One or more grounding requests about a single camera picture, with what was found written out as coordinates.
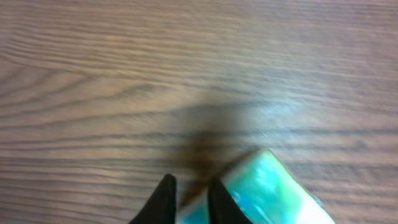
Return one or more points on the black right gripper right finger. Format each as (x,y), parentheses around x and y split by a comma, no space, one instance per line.
(222,208)

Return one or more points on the small teal tissue pack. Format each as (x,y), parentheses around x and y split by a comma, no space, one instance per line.
(265,191)

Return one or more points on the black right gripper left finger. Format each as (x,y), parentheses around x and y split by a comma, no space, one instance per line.
(161,207)

